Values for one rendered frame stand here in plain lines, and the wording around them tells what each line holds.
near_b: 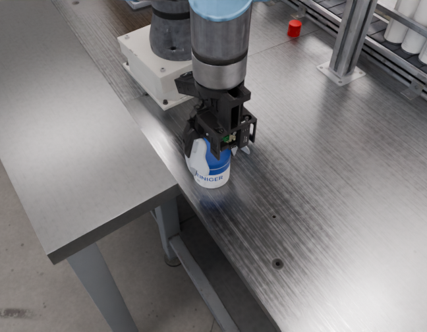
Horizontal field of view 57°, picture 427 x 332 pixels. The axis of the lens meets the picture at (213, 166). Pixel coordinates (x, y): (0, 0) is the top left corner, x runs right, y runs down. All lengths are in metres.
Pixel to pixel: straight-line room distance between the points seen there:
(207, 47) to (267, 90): 0.46
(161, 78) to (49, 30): 0.48
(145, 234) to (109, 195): 0.92
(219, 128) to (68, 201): 0.33
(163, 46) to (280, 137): 0.31
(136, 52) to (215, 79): 0.42
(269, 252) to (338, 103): 0.42
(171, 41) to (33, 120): 0.35
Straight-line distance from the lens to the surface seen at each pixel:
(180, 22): 0.84
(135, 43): 0.95
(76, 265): 0.82
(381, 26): 1.14
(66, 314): 1.59
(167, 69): 0.85
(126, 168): 0.78
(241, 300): 1.28
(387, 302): 0.68
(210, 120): 0.58
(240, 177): 0.75
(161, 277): 1.56
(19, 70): 1.10
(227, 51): 0.50
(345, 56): 0.98
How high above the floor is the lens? 1.42
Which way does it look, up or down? 50 degrees down
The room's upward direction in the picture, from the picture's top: straight up
